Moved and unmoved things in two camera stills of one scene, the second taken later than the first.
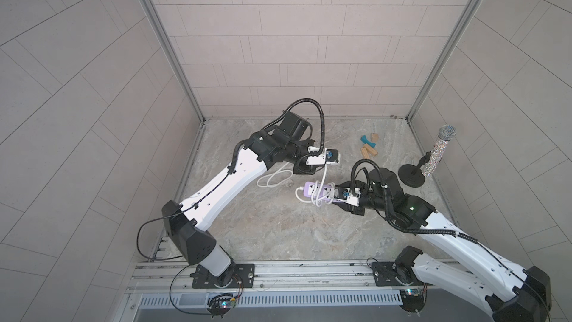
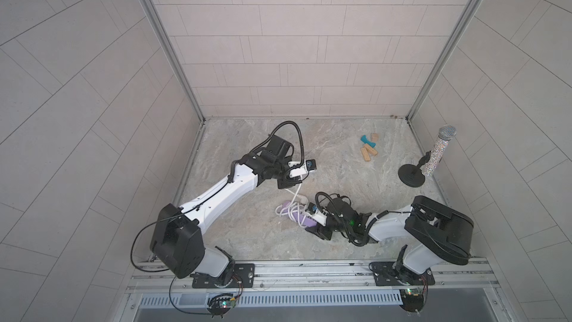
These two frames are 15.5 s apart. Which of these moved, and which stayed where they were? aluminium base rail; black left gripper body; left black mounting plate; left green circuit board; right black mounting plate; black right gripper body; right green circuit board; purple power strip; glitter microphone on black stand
Moved: black right gripper body; purple power strip; black left gripper body
Stayed: glitter microphone on black stand; aluminium base rail; right green circuit board; right black mounting plate; left green circuit board; left black mounting plate
